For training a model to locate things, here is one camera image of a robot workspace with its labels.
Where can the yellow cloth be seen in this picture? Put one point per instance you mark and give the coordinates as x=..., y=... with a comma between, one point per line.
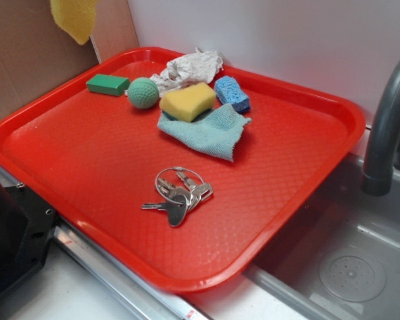
x=75, y=17

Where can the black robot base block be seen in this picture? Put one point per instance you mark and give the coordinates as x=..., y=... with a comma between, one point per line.
x=27, y=224

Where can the teal microfiber cloth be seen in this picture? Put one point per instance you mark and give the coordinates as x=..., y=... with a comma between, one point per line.
x=214, y=133

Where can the silver key bunch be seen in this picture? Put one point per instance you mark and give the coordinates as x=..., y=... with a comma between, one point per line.
x=180, y=200

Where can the yellow sponge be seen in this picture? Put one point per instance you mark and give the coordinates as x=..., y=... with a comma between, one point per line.
x=188, y=103

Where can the blue sponge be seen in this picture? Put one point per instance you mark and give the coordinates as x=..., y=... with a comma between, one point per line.
x=229, y=92

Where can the green dimpled ball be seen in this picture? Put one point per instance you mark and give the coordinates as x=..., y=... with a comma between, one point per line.
x=143, y=93

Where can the crumpled white paper towel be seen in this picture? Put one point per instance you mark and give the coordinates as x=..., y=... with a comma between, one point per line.
x=187, y=70

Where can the red plastic tray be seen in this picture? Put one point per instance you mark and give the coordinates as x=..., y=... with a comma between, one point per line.
x=95, y=158

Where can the green rectangular block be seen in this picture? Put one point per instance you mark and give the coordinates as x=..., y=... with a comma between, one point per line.
x=108, y=84

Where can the grey plastic sink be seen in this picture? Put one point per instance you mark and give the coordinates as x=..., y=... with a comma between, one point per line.
x=338, y=257

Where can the grey faucet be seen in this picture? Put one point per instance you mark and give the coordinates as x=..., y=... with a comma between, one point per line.
x=383, y=148

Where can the brown cardboard panel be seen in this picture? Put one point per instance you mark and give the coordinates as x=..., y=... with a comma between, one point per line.
x=37, y=56

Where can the metal rail strip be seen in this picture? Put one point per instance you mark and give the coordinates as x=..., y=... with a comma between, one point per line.
x=79, y=281

